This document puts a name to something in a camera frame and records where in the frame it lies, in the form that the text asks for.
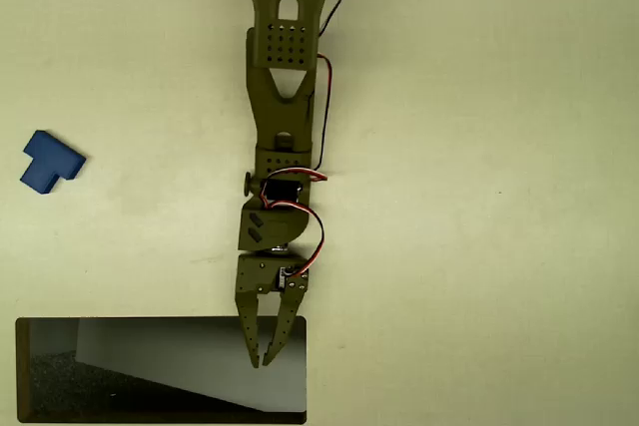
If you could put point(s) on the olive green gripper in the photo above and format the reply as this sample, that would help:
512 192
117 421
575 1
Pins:
260 277

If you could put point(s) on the blue T-shaped block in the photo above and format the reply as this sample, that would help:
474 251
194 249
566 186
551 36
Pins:
50 159

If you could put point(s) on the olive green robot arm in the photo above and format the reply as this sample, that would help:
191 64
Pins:
279 117

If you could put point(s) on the rectangular bin opening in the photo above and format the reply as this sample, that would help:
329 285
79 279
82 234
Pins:
22 371

